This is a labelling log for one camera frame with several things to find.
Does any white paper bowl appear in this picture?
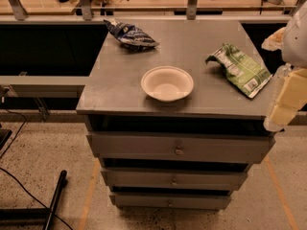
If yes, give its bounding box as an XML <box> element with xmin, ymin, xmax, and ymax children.
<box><xmin>141</xmin><ymin>66</ymin><xmax>194</xmax><ymax>103</ymax></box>

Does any grey drawer cabinet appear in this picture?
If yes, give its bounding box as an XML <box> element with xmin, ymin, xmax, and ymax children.
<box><xmin>77</xmin><ymin>19</ymin><xmax>273</xmax><ymax>197</ymax></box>

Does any top grey drawer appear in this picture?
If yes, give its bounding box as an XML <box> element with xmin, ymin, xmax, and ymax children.
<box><xmin>88</xmin><ymin>132</ymin><xmax>275</xmax><ymax>164</ymax></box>

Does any middle grey drawer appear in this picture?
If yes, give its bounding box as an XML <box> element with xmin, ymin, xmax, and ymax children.
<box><xmin>102</xmin><ymin>168</ymin><xmax>248</xmax><ymax>191</ymax></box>

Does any blue chip bag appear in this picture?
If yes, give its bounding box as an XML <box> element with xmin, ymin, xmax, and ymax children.
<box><xmin>105</xmin><ymin>20</ymin><xmax>158</xmax><ymax>50</ymax></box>

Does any black floor stand bar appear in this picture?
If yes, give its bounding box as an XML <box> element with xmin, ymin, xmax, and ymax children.
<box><xmin>0</xmin><ymin>170</ymin><xmax>67</xmax><ymax>230</ymax></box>

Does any wooden background workbench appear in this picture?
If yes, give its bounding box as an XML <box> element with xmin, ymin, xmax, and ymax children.
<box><xmin>19</xmin><ymin>0</ymin><xmax>299</xmax><ymax>15</ymax></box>

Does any bottom grey drawer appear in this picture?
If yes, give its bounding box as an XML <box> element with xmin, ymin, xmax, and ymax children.
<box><xmin>109</xmin><ymin>193</ymin><xmax>231</xmax><ymax>210</ymax></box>

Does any green chip bag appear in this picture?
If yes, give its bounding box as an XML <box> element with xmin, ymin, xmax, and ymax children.
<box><xmin>205</xmin><ymin>43</ymin><xmax>272</xmax><ymax>99</ymax></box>

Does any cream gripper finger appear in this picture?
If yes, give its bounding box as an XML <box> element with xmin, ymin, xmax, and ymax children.
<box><xmin>261</xmin><ymin>28</ymin><xmax>285</xmax><ymax>52</ymax></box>

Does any black floor cable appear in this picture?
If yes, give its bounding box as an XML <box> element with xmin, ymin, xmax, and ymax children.
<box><xmin>0</xmin><ymin>166</ymin><xmax>74</xmax><ymax>230</ymax></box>

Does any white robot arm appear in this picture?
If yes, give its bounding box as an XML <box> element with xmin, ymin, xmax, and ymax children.
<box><xmin>261</xmin><ymin>1</ymin><xmax>307</xmax><ymax>68</ymax></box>

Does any grey drawer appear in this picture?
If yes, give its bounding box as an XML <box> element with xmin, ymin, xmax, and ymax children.
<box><xmin>109</xmin><ymin>193</ymin><xmax>231</xmax><ymax>210</ymax></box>
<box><xmin>88</xmin><ymin>132</ymin><xmax>275</xmax><ymax>164</ymax></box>
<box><xmin>102</xmin><ymin>168</ymin><xmax>248</xmax><ymax>191</ymax></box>

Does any grey metal rail frame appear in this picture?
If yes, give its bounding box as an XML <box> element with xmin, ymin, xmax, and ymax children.
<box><xmin>0</xmin><ymin>76</ymin><xmax>90</xmax><ymax>98</ymax></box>

